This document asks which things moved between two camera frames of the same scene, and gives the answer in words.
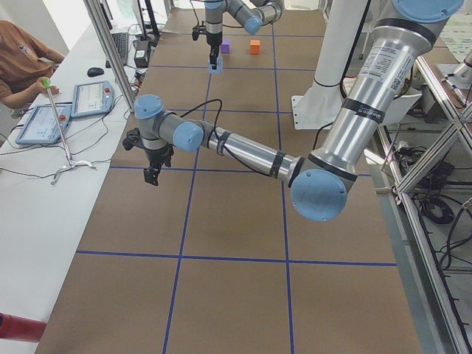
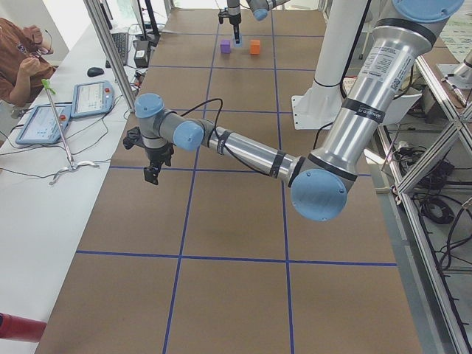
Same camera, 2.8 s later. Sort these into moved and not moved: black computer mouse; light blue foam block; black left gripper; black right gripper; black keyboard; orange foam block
Moved: black right gripper; light blue foam block
Not moved: black keyboard; orange foam block; black left gripper; black computer mouse
